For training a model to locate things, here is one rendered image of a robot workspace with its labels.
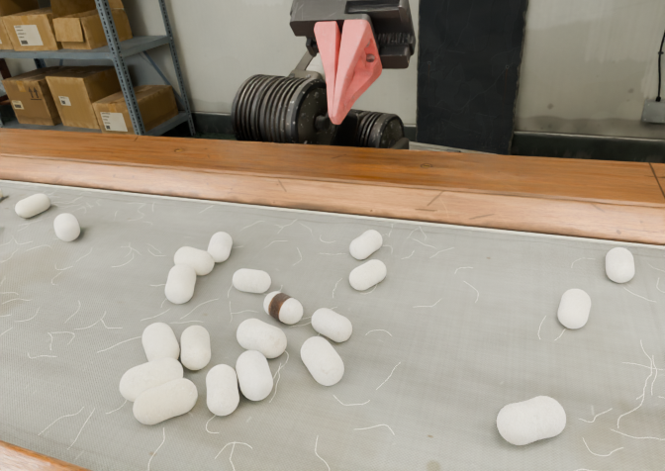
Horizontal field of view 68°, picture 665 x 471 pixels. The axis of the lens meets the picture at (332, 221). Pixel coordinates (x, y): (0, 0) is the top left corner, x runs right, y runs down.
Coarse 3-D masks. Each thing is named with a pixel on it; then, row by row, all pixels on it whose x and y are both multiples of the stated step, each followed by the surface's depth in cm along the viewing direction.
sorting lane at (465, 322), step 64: (64, 192) 59; (0, 256) 47; (64, 256) 46; (128, 256) 45; (256, 256) 44; (320, 256) 43; (384, 256) 42; (448, 256) 41; (512, 256) 41; (576, 256) 40; (640, 256) 39; (0, 320) 39; (64, 320) 38; (128, 320) 38; (192, 320) 37; (384, 320) 35; (448, 320) 35; (512, 320) 34; (640, 320) 33; (0, 384) 33; (64, 384) 33; (320, 384) 31; (384, 384) 30; (448, 384) 30; (512, 384) 30; (576, 384) 29; (640, 384) 29; (64, 448) 28; (128, 448) 28; (192, 448) 28; (256, 448) 27; (320, 448) 27; (384, 448) 27; (448, 448) 26; (512, 448) 26; (576, 448) 26; (640, 448) 25
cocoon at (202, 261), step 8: (184, 248) 42; (192, 248) 42; (176, 256) 41; (184, 256) 41; (192, 256) 41; (200, 256) 41; (208, 256) 41; (176, 264) 42; (192, 264) 41; (200, 264) 41; (208, 264) 41; (200, 272) 41; (208, 272) 41
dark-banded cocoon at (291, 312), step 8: (272, 296) 36; (264, 304) 36; (288, 304) 35; (296, 304) 35; (280, 312) 35; (288, 312) 35; (296, 312) 35; (280, 320) 35; (288, 320) 35; (296, 320) 35
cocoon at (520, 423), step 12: (540, 396) 27; (504, 408) 26; (516, 408) 26; (528, 408) 26; (540, 408) 26; (552, 408) 26; (504, 420) 26; (516, 420) 25; (528, 420) 25; (540, 420) 25; (552, 420) 25; (564, 420) 26; (504, 432) 26; (516, 432) 25; (528, 432) 25; (540, 432) 25; (552, 432) 25; (516, 444) 26
